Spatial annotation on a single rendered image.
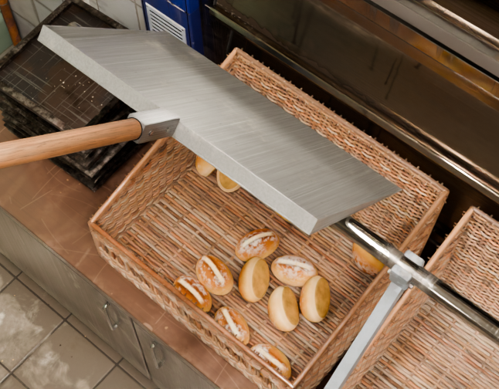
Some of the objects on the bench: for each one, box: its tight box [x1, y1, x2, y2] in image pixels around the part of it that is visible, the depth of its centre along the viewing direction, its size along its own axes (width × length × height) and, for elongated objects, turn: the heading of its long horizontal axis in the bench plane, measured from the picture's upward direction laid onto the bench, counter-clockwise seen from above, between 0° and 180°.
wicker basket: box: [87, 47, 450, 389], centre depth 199 cm, size 49×56×28 cm
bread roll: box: [217, 170, 241, 192], centre depth 217 cm, size 10×7×6 cm
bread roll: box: [214, 306, 250, 348], centre depth 198 cm, size 10×7×6 cm
